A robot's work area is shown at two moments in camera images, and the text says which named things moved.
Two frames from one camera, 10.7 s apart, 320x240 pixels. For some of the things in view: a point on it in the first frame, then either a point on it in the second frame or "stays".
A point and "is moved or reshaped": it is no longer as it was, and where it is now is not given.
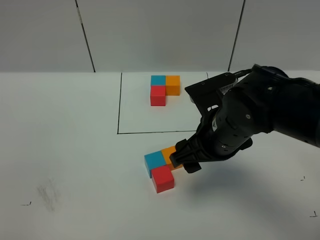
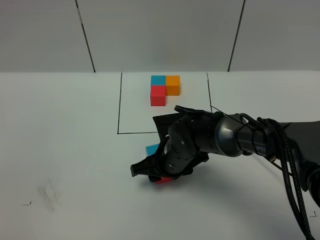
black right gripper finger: [175, 162] -> [154, 178]
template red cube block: [158, 95] stays
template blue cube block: [158, 80] stays
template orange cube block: [173, 85] stays
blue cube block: [153, 160] is moved or reshaped
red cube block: [163, 178] is moved or reshaped
